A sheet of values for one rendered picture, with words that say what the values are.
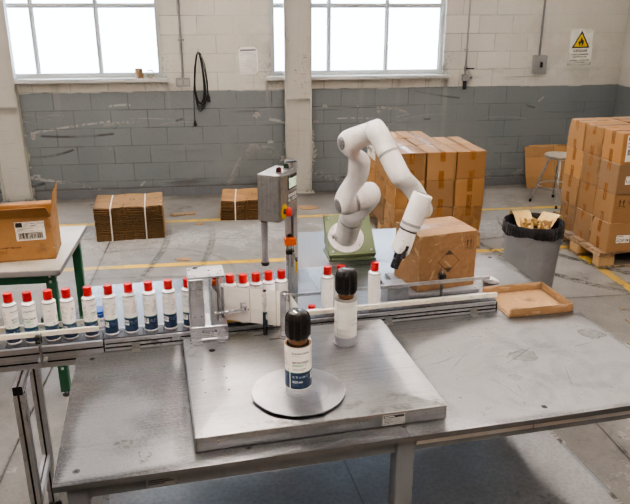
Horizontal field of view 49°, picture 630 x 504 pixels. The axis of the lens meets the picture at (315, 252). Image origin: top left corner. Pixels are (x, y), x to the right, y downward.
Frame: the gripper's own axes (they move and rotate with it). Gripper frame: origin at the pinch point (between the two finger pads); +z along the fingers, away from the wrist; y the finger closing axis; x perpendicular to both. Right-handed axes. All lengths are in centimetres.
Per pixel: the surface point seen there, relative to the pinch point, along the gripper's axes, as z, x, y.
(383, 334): 22.6, -5.1, 24.9
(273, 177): -20, -61, 1
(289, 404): 37, -48, 69
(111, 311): 48, -105, 4
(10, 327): 63, -138, 4
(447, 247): -9.2, 30.5, -20.1
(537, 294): -3, 76, -8
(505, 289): 1, 63, -14
